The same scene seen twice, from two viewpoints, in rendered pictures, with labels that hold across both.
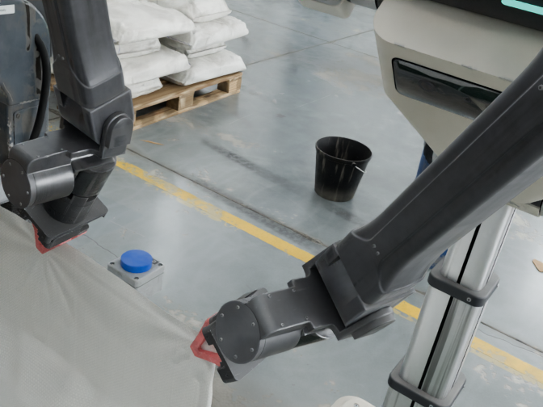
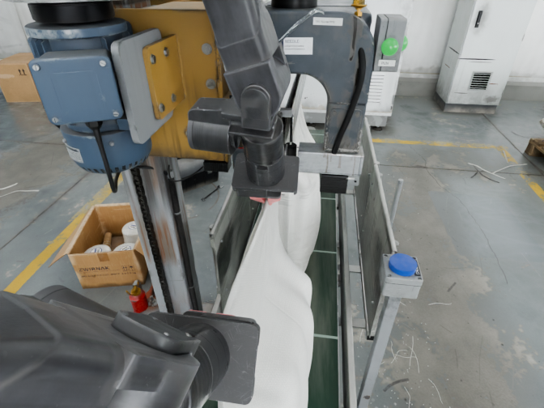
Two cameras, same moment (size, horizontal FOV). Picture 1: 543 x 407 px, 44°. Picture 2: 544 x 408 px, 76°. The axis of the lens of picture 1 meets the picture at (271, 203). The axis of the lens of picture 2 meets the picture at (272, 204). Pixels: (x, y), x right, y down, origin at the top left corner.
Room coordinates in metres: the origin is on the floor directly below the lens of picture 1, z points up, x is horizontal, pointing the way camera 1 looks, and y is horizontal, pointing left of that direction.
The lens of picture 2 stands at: (0.56, -0.19, 1.41)
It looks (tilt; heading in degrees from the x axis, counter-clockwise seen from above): 35 degrees down; 68
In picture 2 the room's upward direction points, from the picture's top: straight up
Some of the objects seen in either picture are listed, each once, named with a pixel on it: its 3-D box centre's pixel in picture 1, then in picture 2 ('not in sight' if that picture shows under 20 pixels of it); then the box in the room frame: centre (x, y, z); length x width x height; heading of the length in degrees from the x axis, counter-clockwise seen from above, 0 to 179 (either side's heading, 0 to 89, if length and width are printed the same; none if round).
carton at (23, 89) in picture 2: not in sight; (28, 76); (-0.60, 5.18, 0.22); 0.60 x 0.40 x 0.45; 72
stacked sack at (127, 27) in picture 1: (134, 20); not in sight; (3.73, 0.95, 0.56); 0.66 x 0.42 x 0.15; 150
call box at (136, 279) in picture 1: (135, 276); (399, 275); (1.05, 0.24, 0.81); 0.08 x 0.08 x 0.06; 60
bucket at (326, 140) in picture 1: (338, 170); not in sight; (3.16, -0.32, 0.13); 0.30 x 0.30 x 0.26
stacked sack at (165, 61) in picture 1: (130, 61); not in sight; (3.73, 0.95, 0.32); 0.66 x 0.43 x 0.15; 152
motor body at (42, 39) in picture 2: not in sight; (98, 98); (0.50, 0.51, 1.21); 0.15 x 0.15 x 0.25
